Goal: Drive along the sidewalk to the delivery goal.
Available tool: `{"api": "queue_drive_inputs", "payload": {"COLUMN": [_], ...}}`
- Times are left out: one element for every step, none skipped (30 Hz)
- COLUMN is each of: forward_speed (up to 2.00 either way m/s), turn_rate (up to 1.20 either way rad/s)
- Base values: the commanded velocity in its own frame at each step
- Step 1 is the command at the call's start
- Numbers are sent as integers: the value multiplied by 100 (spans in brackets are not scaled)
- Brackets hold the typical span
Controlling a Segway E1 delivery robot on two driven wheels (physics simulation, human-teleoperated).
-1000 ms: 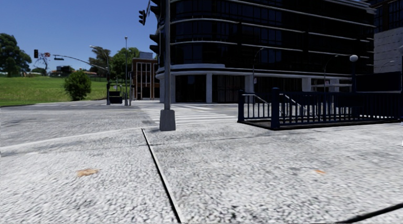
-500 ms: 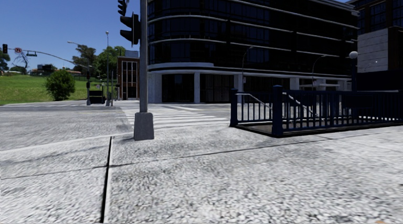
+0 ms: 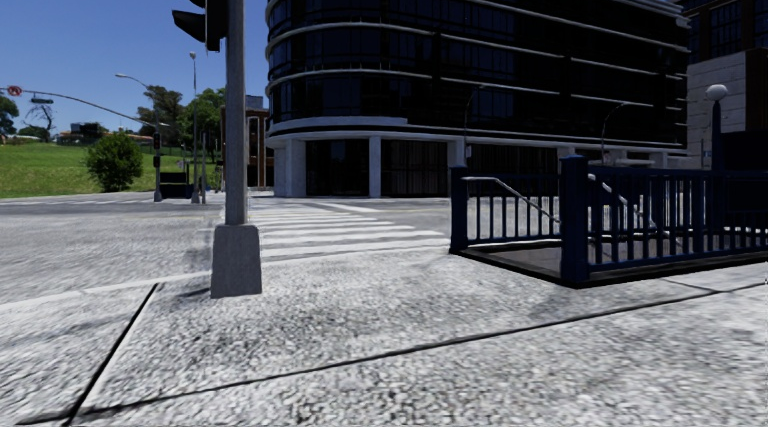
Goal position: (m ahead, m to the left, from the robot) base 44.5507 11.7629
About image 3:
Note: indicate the grey street lamp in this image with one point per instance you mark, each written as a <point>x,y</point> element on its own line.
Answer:
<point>194,139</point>
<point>465,127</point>
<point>605,133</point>

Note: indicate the dark glass building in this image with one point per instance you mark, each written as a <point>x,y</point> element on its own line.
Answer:
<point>420,67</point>

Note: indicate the red brick building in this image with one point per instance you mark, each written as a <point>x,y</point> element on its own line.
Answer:
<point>258,145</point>

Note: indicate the traffic light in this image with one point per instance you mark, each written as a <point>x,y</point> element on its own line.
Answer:
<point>157,157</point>
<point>235,127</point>

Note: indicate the dark stairway railing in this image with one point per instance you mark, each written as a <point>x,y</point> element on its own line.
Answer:
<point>575,217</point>

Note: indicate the black bus shelter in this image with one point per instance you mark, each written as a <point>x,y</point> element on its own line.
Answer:
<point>174,184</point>

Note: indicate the trees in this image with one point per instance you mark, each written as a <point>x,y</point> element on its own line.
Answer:
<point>180,112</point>

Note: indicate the tree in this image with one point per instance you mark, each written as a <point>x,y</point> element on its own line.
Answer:
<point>114,161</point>
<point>7,115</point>

